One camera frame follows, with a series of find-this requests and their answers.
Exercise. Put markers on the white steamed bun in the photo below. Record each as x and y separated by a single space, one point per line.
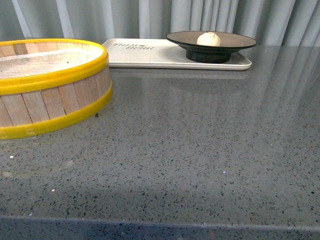
209 39

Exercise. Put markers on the tan plate with black rim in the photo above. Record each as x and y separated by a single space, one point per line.
229 43

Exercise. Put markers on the grey pleated curtain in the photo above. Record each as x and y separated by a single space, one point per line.
270 22

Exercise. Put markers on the yellow rimmed bamboo steamer basket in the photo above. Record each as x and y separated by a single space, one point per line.
50 83

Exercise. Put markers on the cream rectangular serving tray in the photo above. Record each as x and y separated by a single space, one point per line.
163 54

